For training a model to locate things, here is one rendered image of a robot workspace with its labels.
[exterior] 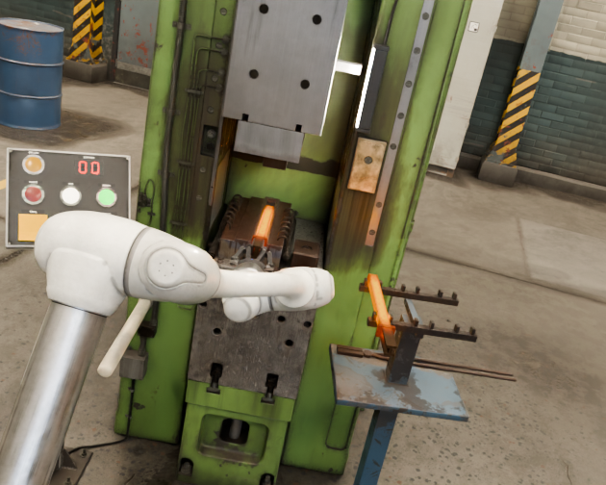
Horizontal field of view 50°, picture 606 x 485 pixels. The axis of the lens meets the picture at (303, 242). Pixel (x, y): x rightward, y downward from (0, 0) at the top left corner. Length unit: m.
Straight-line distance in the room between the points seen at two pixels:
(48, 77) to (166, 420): 4.31
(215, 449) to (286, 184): 1.02
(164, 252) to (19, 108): 5.40
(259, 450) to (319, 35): 1.47
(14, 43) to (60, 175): 4.40
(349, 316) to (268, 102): 0.83
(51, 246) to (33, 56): 5.18
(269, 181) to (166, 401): 0.93
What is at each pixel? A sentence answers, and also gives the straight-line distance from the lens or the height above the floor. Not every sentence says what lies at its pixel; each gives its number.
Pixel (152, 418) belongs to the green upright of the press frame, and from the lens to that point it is 2.69.
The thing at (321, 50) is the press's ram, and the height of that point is 1.61.
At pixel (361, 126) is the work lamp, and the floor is 1.40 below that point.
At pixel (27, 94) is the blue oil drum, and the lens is 6.43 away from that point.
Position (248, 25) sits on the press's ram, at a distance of 1.93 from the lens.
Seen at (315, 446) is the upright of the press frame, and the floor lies 0.12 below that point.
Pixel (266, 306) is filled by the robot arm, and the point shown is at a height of 1.00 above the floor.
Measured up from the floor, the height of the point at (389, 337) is 0.98.
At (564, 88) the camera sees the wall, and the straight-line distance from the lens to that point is 7.87.
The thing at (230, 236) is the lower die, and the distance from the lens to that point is 2.12.
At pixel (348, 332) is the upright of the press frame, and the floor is 0.65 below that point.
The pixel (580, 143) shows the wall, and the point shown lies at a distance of 7.99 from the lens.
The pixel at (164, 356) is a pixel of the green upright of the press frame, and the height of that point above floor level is 0.40.
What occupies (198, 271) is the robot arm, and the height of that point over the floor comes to 1.30.
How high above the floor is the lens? 1.82
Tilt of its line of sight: 23 degrees down
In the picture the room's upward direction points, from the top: 12 degrees clockwise
